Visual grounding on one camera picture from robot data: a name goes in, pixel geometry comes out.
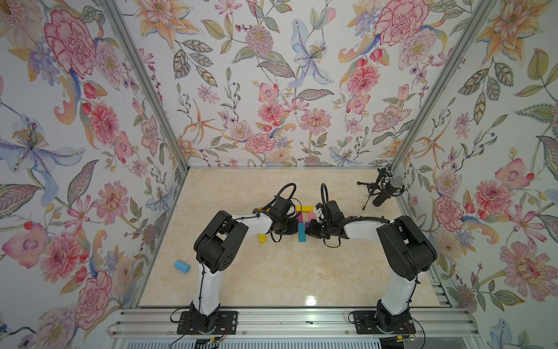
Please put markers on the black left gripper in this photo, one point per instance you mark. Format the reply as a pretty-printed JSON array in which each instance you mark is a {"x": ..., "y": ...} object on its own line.
[{"x": 293, "y": 228}]

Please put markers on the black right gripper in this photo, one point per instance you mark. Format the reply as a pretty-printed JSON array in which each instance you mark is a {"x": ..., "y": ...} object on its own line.
[{"x": 312, "y": 230}]

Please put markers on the teal long block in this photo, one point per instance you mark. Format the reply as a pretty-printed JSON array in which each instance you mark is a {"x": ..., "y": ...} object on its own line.
[{"x": 301, "y": 232}]

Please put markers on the yellow long block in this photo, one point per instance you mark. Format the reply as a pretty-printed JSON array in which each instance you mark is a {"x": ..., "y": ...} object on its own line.
[{"x": 305, "y": 208}]

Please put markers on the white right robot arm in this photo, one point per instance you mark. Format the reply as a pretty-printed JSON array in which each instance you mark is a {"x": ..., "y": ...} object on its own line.
[{"x": 407, "y": 250}]

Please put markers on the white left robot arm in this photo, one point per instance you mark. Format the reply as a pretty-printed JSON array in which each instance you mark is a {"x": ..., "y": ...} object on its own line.
[{"x": 220, "y": 242}]

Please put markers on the light blue block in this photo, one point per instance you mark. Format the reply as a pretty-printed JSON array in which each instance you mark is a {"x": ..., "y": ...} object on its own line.
[{"x": 182, "y": 266}]

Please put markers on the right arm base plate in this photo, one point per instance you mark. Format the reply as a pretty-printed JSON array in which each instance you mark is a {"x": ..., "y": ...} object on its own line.
[{"x": 381, "y": 322}]

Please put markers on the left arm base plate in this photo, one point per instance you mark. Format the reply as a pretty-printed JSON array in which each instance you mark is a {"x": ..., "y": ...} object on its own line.
[{"x": 221, "y": 322}]

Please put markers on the aluminium frame rail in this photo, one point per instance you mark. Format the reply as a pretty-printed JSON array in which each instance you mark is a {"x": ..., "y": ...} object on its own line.
[{"x": 290, "y": 322}]

